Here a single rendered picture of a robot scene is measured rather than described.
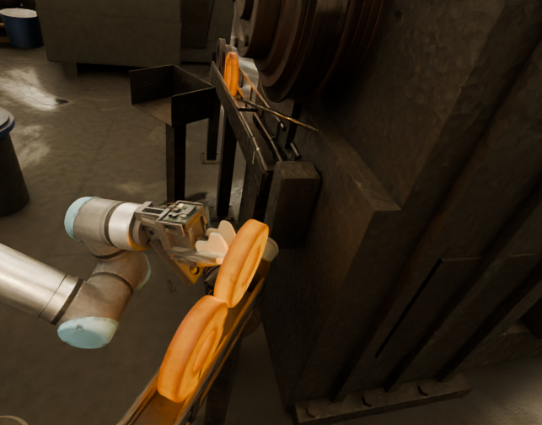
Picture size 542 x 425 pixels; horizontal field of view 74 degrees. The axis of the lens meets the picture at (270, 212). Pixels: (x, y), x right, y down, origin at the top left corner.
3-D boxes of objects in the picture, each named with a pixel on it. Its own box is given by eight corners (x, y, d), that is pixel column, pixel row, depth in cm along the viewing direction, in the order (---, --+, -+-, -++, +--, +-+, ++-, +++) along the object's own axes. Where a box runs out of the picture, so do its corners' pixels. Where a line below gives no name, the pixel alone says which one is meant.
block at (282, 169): (295, 230, 105) (315, 159, 90) (303, 250, 99) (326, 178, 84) (260, 231, 102) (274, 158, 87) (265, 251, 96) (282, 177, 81)
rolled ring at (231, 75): (224, 56, 168) (231, 56, 169) (223, 97, 172) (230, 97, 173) (231, 47, 151) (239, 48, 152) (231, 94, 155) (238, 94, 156)
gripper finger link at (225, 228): (246, 230, 58) (197, 223, 61) (250, 258, 61) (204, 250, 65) (254, 220, 61) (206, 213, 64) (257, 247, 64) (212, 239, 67)
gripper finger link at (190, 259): (211, 264, 59) (167, 255, 62) (212, 271, 60) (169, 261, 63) (224, 246, 62) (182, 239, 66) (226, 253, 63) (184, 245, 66)
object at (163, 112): (174, 201, 193) (173, 64, 148) (206, 227, 182) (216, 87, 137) (140, 215, 180) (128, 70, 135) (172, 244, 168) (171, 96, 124)
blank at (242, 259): (276, 210, 65) (259, 203, 65) (241, 260, 52) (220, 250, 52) (258, 271, 73) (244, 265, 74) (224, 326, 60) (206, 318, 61)
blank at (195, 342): (236, 284, 58) (218, 277, 59) (186, 347, 44) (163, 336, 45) (218, 352, 65) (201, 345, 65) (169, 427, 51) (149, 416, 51)
